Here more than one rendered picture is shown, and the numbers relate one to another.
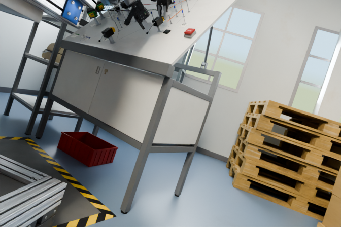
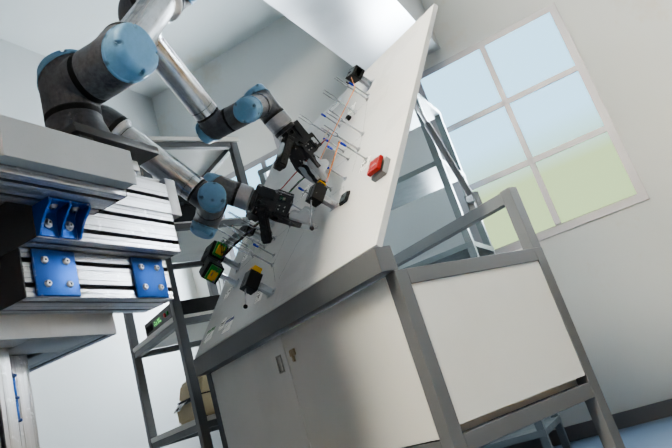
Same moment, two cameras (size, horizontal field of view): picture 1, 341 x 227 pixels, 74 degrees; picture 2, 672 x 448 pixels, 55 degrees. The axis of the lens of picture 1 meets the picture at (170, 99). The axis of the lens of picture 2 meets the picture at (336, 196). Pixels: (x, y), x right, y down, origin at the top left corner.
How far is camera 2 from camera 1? 0.43 m
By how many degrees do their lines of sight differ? 23
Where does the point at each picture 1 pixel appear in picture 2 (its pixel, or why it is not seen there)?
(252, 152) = not seen: outside the picture
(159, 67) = (362, 266)
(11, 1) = (60, 326)
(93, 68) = (271, 368)
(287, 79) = not seen: outside the picture
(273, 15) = not seen: outside the picture
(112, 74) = (307, 349)
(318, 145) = not seen: outside the picture
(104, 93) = (316, 399)
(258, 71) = (651, 116)
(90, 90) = (292, 416)
